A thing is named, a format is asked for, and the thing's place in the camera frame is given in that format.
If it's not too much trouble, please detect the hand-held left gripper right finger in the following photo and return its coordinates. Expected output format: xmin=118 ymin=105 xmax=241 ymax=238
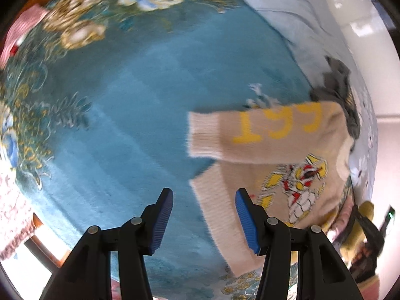
xmin=235 ymin=188 xmax=365 ymax=300

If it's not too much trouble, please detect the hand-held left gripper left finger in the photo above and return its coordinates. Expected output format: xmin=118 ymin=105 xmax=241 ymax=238
xmin=39 ymin=187 xmax=174 ymax=300

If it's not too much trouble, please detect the beige sweater with cartoon print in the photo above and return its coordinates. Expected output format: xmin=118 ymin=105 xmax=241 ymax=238
xmin=186 ymin=100 xmax=355 ymax=277

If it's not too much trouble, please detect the blue floral blanket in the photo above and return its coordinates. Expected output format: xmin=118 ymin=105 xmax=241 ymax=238
xmin=0 ymin=0 xmax=354 ymax=300

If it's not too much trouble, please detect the pink patterned cloth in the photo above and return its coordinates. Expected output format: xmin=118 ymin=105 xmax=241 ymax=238
xmin=0 ymin=167 xmax=35 ymax=260

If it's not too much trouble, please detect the grey garment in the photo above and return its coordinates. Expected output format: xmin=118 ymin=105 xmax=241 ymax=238
xmin=309 ymin=55 xmax=361 ymax=140

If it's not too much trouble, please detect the pale blue floral bed sheet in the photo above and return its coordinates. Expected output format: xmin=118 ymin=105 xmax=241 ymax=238
xmin=219 ymin=0 xmax=380 ymax=201

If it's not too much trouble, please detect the pink knitted cloth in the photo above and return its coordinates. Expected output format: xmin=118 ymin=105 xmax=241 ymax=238
xmin=0 ymin=4 xmax=51 ymax=69

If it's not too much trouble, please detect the wooden bed frame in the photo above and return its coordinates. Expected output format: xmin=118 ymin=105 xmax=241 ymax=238
xmin=23 ymin=212 xmax=71 ymax=268

